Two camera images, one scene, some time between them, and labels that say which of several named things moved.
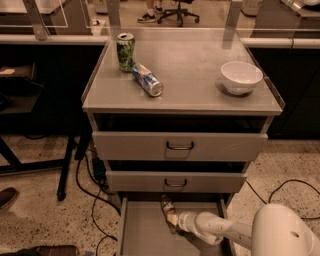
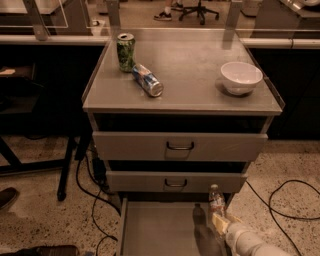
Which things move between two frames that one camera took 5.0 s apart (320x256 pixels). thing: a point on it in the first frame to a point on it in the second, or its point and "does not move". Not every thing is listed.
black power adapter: [99, 169] does not move
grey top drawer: [133, 146] does not move
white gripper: [185, 221] to [238, 234]
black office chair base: [179, 13] to [199, 9]
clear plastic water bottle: [167, 208] to [216, 199]
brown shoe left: [7, 195] does not move
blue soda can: [147, 80] does not move
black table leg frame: [17, 165] does not move
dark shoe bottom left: [53, 250] does not move
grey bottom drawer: [142, 230] does not move
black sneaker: [147, 18] to [163, 17]
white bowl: [240, 77] does not move
